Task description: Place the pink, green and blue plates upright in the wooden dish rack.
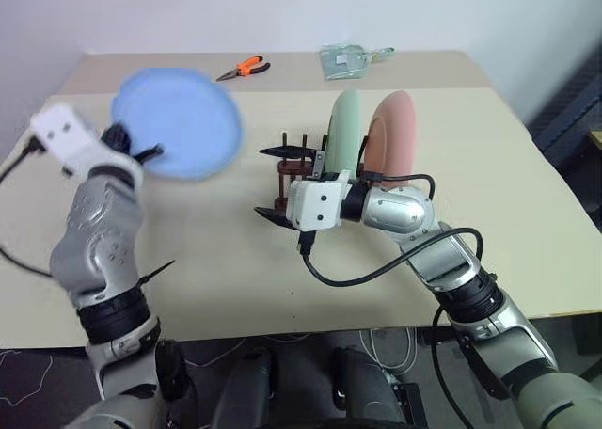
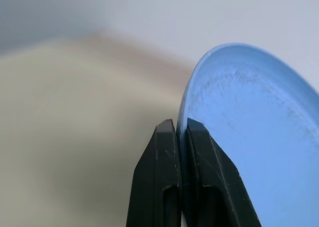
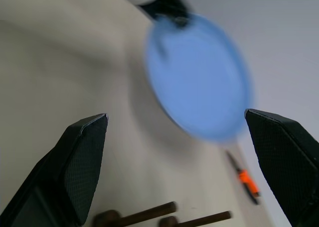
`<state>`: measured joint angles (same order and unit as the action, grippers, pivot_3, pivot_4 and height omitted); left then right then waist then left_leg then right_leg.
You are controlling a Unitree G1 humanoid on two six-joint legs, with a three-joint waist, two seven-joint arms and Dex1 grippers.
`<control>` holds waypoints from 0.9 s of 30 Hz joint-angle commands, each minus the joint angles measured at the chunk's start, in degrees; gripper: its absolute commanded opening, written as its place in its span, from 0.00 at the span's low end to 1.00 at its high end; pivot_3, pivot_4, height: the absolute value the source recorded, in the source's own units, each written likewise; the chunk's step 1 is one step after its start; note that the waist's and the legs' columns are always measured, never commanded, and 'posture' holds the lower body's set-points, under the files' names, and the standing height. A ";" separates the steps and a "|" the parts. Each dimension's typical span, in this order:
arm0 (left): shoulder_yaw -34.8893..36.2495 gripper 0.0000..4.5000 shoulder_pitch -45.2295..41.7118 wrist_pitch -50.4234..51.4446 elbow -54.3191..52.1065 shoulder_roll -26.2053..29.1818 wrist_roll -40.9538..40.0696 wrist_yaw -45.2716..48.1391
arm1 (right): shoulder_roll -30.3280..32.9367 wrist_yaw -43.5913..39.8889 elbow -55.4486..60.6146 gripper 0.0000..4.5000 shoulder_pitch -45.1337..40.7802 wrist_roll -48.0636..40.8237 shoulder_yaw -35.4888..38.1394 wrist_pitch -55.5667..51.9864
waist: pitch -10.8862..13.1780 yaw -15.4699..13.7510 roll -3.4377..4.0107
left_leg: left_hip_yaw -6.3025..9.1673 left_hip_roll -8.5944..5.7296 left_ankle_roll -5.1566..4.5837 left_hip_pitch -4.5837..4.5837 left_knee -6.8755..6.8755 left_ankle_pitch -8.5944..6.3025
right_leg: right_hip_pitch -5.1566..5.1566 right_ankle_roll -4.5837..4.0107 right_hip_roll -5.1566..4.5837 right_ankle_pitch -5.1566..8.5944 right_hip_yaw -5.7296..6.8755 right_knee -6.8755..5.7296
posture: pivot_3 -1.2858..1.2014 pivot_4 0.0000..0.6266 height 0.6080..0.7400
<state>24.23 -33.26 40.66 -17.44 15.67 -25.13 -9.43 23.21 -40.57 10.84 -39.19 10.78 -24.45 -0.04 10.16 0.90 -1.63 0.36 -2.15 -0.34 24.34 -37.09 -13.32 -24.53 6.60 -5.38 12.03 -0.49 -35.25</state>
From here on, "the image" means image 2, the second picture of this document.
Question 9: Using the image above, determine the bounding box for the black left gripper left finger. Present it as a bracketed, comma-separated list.
[125, 118, 183, 227]

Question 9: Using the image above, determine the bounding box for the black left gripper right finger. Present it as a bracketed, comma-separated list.
[183, 117, 262, 227]

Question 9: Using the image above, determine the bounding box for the blue plate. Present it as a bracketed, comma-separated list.
[175, 42, 319, 227]

